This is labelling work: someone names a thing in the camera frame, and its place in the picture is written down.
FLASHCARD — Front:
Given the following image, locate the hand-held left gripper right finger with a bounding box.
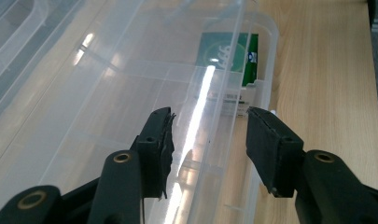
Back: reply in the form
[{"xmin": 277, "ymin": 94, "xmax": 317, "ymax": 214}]
[{"xmin": 245, "ymin": 106, "xmax": 305, "ymax": 199}]

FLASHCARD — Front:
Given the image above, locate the clear plastic storage box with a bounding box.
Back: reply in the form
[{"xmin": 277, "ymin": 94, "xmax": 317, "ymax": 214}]
[{"xmin": 0, "ymin": 0, "xmax": 279, "ymax": 224}]

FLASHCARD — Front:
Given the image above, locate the green cardboard box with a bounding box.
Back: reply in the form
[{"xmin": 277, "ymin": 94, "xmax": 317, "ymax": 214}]
[{"xmin": 195, "ymin": 31, "xmax": 259, "ymax": 118}]

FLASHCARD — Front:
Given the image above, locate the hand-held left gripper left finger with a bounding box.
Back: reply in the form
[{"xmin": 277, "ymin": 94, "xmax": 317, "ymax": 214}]
[{"xmin": 132, "ymin": 106, "xmax": 177, "ymax": 200}]

